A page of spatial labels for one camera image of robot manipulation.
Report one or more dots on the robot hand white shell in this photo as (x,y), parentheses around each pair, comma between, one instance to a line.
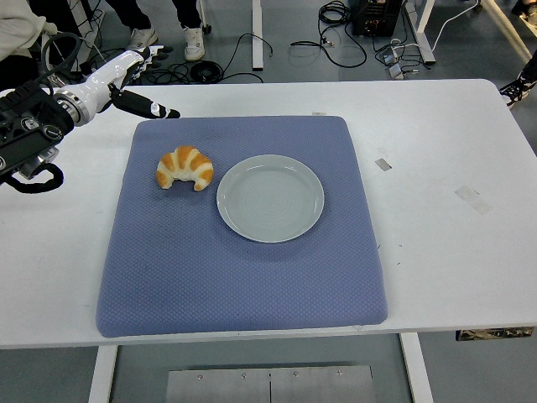
(109,73)

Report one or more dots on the croissant bread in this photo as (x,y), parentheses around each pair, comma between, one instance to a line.
(184,161)

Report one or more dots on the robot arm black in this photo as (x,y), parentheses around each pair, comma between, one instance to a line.
(25,134)

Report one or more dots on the person's foot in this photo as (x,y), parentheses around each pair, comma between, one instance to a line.
(518,90)
(142,37)
(194,44)

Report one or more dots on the person's leg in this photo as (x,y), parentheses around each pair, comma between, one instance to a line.
(130,14)
(186,12)

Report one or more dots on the person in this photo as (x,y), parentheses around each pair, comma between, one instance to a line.
(17,25)

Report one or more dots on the grey round plate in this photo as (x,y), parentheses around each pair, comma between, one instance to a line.
(270,201)

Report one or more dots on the blue quilted mat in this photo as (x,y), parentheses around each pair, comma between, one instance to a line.
(189,273)

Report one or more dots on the black equipment box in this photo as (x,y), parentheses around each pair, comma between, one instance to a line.
(375,17)

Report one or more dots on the grey power adapter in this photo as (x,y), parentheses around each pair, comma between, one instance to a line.
(389,55)
(396,71)

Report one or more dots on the small grey tape piece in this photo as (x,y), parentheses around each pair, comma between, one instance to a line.
(383,164)

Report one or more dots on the white background table leg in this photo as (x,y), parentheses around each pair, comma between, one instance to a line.
(421,29)

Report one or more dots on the large clear tape piece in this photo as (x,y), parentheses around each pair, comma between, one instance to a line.
(473,200)

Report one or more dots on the control box under table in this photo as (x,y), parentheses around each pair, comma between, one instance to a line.
(495,333)

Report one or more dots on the white background table post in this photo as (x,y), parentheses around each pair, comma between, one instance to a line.
(257,33)

